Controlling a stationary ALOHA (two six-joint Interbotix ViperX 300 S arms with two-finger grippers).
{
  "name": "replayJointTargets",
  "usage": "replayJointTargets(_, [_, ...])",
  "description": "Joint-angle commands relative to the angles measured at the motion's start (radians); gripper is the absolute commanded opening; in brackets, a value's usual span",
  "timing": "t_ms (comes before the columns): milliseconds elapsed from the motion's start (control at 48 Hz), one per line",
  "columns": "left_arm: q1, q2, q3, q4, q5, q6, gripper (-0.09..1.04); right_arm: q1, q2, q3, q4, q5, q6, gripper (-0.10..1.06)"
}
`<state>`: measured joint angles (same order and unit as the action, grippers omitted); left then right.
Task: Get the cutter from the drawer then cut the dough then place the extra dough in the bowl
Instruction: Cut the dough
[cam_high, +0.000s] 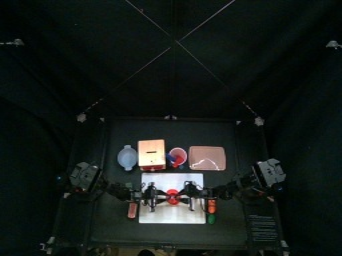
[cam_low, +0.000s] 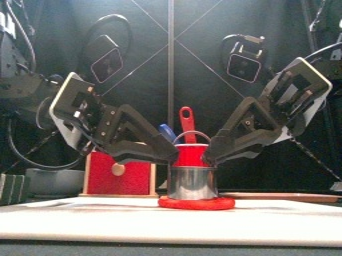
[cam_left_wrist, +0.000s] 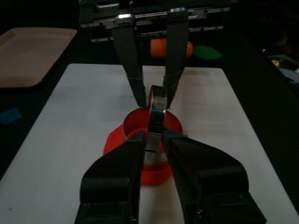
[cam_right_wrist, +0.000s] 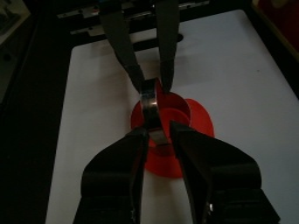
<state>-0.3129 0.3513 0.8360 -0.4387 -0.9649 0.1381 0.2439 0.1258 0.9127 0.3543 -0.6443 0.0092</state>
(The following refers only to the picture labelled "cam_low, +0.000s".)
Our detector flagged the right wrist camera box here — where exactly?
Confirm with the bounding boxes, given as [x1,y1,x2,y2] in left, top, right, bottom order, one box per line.
[221,33,269,84]

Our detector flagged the black looped camera cable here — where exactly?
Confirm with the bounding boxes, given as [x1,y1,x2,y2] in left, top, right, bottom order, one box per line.
[79,13,134,68]

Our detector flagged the blue plastic utensil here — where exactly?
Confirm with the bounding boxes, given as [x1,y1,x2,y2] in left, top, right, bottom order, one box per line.
[158,123,180,145]

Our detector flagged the red plastic spatula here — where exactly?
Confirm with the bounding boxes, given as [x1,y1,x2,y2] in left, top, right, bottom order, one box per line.
[178,106,198,145]

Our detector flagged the red utensil cup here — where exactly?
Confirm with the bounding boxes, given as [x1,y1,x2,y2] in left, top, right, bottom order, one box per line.
[173,143,212,168]

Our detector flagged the wooden drawer box red front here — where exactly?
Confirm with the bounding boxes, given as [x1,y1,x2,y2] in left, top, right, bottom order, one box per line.
[79,149,160,198]

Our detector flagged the dark green striped sponge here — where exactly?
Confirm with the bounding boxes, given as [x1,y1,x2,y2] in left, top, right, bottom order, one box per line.
[0,173,33,206]

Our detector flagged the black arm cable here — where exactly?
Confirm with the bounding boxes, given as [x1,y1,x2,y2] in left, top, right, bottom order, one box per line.
[5,116,89,171]

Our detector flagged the vertical metal frame pole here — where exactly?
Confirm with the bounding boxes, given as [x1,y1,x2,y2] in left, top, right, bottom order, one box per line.
[168,0,176,129]

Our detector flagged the round metal dough cutter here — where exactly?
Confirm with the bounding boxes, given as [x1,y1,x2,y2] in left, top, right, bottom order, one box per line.
[168,130,220,201]

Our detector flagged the red play dough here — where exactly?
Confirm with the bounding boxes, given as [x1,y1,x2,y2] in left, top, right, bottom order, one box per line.
[158,195,237,211]

